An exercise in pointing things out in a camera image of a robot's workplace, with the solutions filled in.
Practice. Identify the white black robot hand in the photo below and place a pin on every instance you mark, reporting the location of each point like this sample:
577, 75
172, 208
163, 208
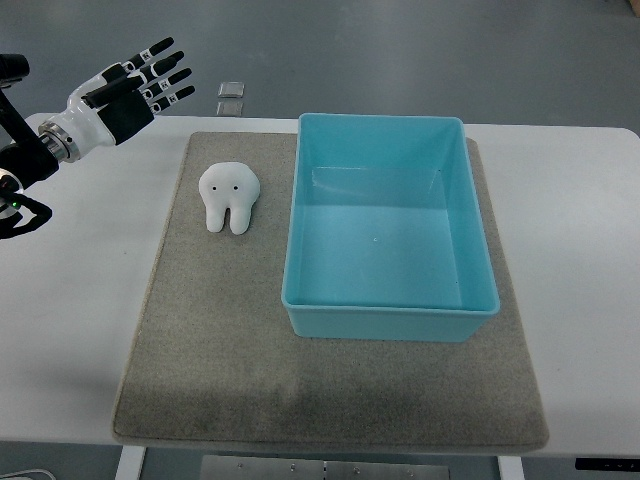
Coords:
109, 108

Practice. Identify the white tooth plush toy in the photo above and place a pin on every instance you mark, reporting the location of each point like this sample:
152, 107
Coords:
228, 188

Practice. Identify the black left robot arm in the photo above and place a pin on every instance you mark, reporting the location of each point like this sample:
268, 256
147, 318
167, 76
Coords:
26, 161

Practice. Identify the blue plastic box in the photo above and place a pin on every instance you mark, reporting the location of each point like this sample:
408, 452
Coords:
386, 238

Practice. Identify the lower floor socket plate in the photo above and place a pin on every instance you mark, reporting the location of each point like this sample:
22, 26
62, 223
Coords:
230, 108

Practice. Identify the floor socket plate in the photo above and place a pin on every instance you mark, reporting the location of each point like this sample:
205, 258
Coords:
231, 89
230, 108

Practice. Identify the upper floor socket plate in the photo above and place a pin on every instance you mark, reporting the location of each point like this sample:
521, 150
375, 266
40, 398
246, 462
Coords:
231, 89

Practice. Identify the grey felt mat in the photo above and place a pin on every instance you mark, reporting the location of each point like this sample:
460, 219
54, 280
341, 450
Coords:
215, 362

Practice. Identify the white table leg left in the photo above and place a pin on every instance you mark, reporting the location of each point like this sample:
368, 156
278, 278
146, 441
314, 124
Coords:
130, 463

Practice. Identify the white table leg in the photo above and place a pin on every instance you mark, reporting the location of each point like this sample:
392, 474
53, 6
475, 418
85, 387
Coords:
130, 463
510, 468

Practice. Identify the white table leg right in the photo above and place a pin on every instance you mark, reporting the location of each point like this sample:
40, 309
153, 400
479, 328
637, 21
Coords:
510, 468

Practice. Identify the black desk control panel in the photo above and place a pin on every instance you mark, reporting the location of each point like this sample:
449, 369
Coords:
607, 464

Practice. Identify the metal base plate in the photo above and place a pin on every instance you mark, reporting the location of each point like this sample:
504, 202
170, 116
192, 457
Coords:
234, 467

